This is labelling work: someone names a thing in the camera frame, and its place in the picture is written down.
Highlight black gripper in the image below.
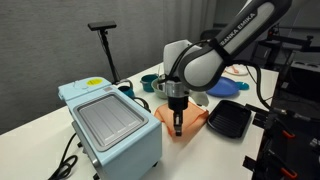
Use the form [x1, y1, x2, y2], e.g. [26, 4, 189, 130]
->
[167, 94, 189, 137]

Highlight orange cloth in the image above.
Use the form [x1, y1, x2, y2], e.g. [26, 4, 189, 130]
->
[153, 100, 210, 138]

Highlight green bowl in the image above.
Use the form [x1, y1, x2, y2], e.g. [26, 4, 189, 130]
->
[150, 78, 168, 100]

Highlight teal pot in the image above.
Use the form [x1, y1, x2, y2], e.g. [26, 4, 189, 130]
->
[139, 73, 160, 93]

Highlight black ridged grill tray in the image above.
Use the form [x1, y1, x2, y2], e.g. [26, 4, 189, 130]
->
[205, 99, 253, 139]

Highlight blue round plate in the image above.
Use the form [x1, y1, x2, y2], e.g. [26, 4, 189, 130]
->
[205, 76, 240, 98]

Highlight light blue toaster oven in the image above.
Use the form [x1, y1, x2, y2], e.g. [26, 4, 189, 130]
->
[57, 77, 163, 180]

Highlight small teal dish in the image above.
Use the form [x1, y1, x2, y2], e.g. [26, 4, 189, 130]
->
[234, 80, 250, 91]

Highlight long black tape strip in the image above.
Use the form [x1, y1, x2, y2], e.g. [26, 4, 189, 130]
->
[245, 103, 268, 115]

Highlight white plate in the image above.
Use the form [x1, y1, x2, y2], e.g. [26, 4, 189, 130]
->
[226, 63, 250, 77]

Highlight black office chair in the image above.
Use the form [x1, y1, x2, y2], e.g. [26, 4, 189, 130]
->
[199, 28, 222, 43]

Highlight grey pleated curtain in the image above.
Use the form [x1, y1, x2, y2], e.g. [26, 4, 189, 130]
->
[159, 0, 218, 64]

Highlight black control box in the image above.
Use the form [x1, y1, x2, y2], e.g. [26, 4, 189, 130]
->
[286, 59, 320, 101]

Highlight grey connector block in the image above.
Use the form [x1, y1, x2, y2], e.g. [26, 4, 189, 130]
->
[309, 138, 320, 149]

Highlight black cable loop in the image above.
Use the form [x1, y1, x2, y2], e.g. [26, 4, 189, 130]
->
[133, 96, 152, 114]

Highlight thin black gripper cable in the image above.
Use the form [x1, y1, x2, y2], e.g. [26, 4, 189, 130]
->
[168, 39, 208, 84]

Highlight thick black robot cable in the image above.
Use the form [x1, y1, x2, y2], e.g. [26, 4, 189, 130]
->
[229, 59, 320, 118]

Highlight black camera stand pole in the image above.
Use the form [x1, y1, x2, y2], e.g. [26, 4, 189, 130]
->
[99, 29, 122, 85]

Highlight orange handled clamp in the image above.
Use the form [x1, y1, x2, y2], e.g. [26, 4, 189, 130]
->
[269, 116, 297, 139]
[266, 149, 299, 180]

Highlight black toaster power cord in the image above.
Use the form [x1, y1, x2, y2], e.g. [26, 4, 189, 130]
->
[48, 132, 79, 180]

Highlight black stereo camera bar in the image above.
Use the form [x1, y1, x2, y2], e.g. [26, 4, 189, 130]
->
[87, 20, 118, 32]

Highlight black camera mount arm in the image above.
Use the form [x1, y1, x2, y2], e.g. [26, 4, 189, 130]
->
[263, 19, 320, 53]

